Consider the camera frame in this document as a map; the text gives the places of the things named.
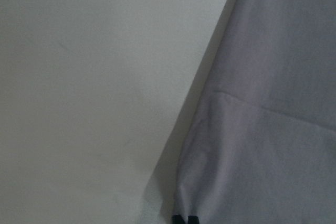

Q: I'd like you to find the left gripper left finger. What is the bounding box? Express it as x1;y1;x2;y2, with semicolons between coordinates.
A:
172;215;184;224

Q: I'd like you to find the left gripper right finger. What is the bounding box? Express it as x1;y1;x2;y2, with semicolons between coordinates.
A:
187;216;199;224

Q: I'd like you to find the dark brown t-shirt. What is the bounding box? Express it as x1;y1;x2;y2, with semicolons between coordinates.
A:
157;0;335;223

